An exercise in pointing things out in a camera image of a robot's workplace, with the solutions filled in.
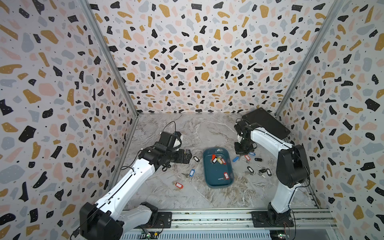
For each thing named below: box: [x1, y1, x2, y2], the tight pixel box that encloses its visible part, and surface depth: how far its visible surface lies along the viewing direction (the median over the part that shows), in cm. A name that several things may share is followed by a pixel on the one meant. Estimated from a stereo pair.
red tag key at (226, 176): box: [218, 172, 230, 180], surface depth 90 cm
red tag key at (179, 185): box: [172, 180, 184, 189], surface depth 87 cm
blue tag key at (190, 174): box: [181, 169, 196, 178], surface depth 92 cm
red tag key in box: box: [211, 154, 218, 163], surface depth 97 cm
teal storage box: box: [203, 147, 235, 189], surface depth 94 cm
